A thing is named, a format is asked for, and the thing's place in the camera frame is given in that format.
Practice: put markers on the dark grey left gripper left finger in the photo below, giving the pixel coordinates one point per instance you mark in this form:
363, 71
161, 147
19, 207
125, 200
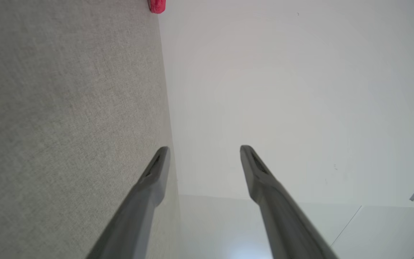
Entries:
135, 212

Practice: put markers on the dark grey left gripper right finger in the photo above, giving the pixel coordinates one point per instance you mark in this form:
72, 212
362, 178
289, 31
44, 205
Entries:
282, 216

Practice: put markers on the red basketball jersey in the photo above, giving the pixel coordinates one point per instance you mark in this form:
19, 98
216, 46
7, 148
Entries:
156, 5

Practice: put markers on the grey fabric panel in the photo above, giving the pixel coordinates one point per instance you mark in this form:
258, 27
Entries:
67, 126

